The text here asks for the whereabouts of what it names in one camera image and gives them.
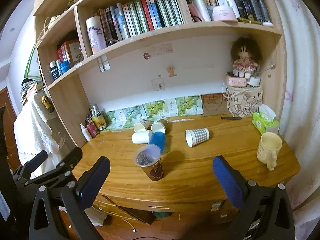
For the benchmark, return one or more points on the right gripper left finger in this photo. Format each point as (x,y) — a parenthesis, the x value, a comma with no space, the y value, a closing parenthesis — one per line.
(76,196)

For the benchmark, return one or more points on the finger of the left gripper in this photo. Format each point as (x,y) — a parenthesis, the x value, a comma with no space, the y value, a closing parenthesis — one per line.
(30,166)
(67,163)

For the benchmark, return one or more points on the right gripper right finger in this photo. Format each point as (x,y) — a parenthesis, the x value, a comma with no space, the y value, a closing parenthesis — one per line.
(264,212)

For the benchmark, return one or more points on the printed clear plastic cup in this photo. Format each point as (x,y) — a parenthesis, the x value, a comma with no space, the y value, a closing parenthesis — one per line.
(148,158)

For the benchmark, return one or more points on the plain white paper cup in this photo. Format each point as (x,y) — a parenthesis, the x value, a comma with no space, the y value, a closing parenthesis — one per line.
(142,137)

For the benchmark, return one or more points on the panda print paper cup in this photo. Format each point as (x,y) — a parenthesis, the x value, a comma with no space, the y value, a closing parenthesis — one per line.
(141,126)

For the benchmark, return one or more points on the blue plastic cup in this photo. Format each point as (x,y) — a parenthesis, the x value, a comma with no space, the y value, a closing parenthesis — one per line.
(158,139)

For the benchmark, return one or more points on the brown sleeve paper cup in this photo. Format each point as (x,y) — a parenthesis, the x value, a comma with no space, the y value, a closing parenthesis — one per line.
(160,125)

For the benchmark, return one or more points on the checkered paper cup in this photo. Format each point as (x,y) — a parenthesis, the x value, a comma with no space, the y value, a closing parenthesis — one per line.
(196,136)

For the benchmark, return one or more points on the white lotion bottle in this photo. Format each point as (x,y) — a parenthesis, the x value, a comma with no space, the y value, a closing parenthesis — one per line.
(85,132)

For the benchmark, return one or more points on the white lace cloth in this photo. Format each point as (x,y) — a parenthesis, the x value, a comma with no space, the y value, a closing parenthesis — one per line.
(37,129)

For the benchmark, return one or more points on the red pen holder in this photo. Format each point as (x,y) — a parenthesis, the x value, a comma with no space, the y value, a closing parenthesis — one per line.
(91,127)

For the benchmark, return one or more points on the wooden desk drawer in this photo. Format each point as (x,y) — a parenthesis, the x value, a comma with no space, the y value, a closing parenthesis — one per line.
(103,204)

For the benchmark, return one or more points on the grape print poster strip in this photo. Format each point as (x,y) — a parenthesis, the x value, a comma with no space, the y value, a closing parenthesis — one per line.
(125,118)

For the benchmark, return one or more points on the cream ceramic mug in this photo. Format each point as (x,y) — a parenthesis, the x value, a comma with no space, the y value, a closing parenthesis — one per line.
(268,149)

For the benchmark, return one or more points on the dark blue bottle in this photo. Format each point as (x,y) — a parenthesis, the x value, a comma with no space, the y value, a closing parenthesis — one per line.
(55,72)

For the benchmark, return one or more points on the green tissue pack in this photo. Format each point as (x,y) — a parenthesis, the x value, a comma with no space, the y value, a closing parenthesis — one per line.
(265,120)

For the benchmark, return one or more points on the blue jar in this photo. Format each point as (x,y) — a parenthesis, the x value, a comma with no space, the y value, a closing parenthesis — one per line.
(64,67)

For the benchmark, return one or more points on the dark pen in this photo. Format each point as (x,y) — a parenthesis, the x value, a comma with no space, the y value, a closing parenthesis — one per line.
(231,118)

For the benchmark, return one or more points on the letter print paper bag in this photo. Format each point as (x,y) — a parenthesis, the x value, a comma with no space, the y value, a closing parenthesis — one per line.
(243,101)

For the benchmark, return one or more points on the wooden bookshelf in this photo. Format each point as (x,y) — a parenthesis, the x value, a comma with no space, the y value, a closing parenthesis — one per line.
(182,60)

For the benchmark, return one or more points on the brown cardboard sheet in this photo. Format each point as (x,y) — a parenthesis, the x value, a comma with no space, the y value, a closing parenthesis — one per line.
(214,104)

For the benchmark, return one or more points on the purple floral cylinder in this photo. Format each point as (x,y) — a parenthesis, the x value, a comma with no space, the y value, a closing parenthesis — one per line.
(95,34)

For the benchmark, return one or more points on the pink box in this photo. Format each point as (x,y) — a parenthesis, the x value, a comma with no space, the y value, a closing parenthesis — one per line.
(234,81)

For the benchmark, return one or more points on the curly hair doll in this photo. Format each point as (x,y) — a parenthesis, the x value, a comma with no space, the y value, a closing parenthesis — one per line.
(246,56)

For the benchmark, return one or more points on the row of books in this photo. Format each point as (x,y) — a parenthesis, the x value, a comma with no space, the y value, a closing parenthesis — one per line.
(137,17)

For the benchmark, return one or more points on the pink cream jar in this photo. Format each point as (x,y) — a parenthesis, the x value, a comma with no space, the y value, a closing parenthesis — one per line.
(224,13)

